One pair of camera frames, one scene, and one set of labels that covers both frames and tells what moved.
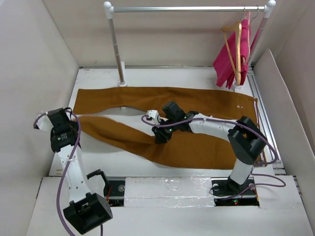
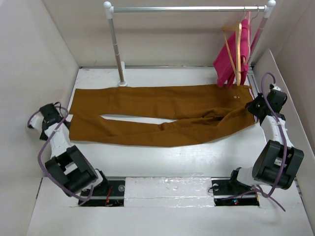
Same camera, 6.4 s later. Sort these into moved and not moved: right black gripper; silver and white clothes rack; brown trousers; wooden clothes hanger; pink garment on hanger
Moved: brown trousers; right black gripper
Not moved: silver and white clothes rack; wooden clothes hanger; pink garment on hanger
